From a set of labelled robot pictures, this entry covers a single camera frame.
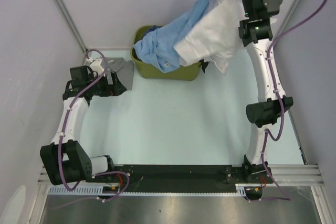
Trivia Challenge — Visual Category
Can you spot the white long sleeve shirt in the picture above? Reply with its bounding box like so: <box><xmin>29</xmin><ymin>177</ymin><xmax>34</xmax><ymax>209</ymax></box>
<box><xmin>174</xmin><ymin>0</ymin><xmax>246</xmax><ymax>73</ymax></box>

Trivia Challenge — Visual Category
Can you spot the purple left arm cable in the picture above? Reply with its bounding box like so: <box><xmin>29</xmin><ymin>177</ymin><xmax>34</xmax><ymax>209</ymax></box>
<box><xmin>58</xmin><ymin>48</ymin><xmax>131</xmax><ymax>204</ymax></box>

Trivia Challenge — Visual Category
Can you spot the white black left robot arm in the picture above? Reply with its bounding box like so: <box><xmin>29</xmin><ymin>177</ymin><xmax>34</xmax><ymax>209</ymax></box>
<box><xmin>40</xmin><ymin>66</ymin><xmax>127</xmax><ymax>185</ymax></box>

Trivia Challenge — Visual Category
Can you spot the folded grey polo shirt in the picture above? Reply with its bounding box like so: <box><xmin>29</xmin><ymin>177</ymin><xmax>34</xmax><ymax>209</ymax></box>
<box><xmin>107</xmin><ymin>58</ymin><xmax>134</xmax><ymax>91</ymax></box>

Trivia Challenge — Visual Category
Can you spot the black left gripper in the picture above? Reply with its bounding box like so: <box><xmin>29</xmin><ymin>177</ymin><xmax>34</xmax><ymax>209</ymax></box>
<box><xmin>87</xmin><ymin>71</ymin><xmax>127</xmax><ymax>97</ymax></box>

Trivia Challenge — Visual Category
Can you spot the white slotted cable duct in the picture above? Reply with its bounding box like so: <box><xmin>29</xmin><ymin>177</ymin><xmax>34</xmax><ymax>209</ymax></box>
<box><xmin>48</xmin><ymin>185</ymin><xmax>246</xmax><ymax>197</ymax></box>

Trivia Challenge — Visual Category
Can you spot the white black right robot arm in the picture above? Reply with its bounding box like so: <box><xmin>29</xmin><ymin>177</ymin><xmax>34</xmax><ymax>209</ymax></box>
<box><xmin>238</xmin><ymin>0</ymin><xmax>293</xmax><ymax>183</ymax></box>

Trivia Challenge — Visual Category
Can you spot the light blue long sleeve shirt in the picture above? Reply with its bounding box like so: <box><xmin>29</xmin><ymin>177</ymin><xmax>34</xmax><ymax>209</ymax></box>
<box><xmin>133</xmin><ymin>0</ymin><xmax>210</xmax><ymax>73</ymax></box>

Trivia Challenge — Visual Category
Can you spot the black garment in basket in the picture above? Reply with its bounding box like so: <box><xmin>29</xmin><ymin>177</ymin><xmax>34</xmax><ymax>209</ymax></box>
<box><xmin>199</xmin><ymin>59</ymin><xmax>209</xmax><ymax>73</ymax></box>

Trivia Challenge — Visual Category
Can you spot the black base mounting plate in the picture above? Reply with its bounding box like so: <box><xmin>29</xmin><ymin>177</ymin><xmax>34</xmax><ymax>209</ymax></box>
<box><xmin>86</xmin><ymin>163</ymin><xmax>275</xmax><ymax>194</ymax></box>

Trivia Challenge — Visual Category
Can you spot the olive green plastic basket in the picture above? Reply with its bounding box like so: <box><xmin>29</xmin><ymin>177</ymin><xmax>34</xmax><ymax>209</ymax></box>
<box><xmin>131</xmin><ymin>26</ymin><xmax>204</xmax><ymax>81</ymax></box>

